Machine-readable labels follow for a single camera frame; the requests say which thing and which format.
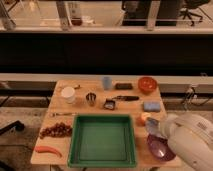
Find green plastic tray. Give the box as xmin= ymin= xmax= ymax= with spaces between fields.
xmin=67 ymin=115 xmax=137 ymax=168

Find orange carrot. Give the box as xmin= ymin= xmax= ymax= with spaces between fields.
xmin=34 ymin=146 xmax=62 ymax=158

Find blue sponge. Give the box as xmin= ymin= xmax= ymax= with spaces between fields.
xmin=143 ymin=102 xmax=161 ymax=112

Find orange-red bowl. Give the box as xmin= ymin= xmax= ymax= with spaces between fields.
xmin=138 ymin=77 xmax=158 ymax=94

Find light blue cup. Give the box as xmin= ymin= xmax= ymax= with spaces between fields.
xmin=102 ymin=76 xmax=112 ymax=90

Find purple bowl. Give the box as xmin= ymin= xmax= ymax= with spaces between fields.
xmin=147 ymin=134 xmax=176 ymax=162

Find small black square dish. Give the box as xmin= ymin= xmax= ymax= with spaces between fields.
xmin=103 ymin=99 xmax=116 ymax=110

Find red-bottomed container behind glass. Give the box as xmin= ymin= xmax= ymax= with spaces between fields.
xmin=68 ymin=1 xmax=83 ymax=26

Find metal fork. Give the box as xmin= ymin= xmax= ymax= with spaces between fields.
xmin=50 ymin=113 xmax=76 ymax=117

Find white paper cup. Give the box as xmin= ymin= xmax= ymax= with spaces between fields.
xmin=61 ymin=87 xmax=75 ymax=104

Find black office chair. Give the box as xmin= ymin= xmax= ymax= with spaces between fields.
xmin=179 ymin=0 xmax=210 ymax=26

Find apple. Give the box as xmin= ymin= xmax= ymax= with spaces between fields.
xmin=139 ymin=112 xmax=151 ymax=126

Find black handled peeler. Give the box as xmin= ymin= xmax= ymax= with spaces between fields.
xmin=112 ymin=95 xmax=140 ymax=101

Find bunch of red grapes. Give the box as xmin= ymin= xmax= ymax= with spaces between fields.
xmin=39 ymin=122 xmax=72 ymax=139

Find dark brown rectangular block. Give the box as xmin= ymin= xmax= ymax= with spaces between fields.
xmin=115 ymin=83 xmax=133 ymax=90

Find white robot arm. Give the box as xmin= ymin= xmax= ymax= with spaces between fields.
xmin=158 ymin=114 xmax=213 ymax=171

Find small metal cup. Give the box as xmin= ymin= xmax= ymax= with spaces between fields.
xmin=86 ymin=92 xmax=96 ymax=106

